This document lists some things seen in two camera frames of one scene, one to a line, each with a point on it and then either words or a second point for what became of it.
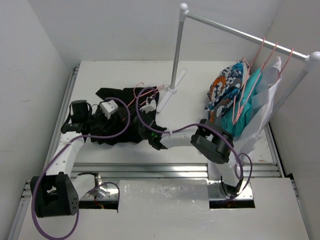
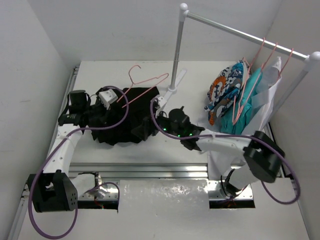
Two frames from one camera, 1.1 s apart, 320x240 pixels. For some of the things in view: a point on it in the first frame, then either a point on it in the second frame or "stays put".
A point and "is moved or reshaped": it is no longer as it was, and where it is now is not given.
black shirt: (124, 116) is moved or reshaped
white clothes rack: (311, 58) stays put
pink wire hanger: (159, 88) to (141, 81)
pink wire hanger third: (256, 80) stays put
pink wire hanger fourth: (288, 60) stays put
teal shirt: (238, 118) stays put
